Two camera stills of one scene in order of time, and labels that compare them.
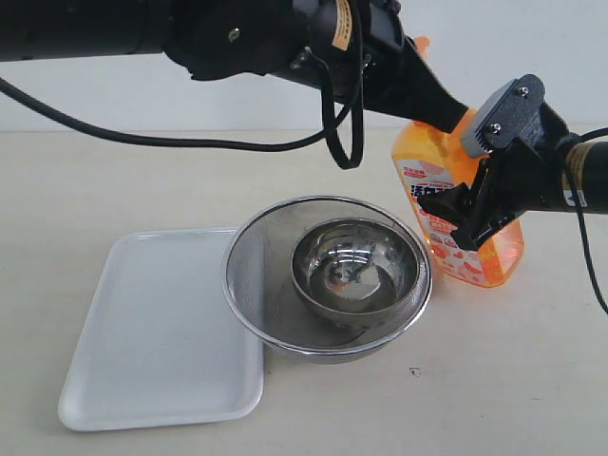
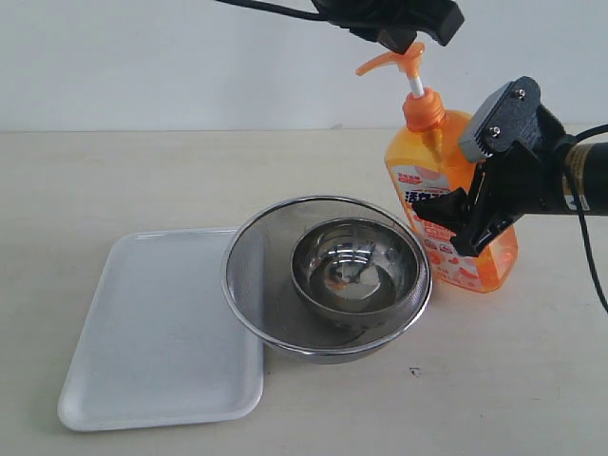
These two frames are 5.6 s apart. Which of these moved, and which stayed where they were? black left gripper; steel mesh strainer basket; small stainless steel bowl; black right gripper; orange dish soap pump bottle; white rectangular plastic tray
Moved: black left gripper; orange dish soap pump bottle
Stayed: white rectangular plastic tray; black right gripper; steel mesh strainer basket; small stainless steel bowl
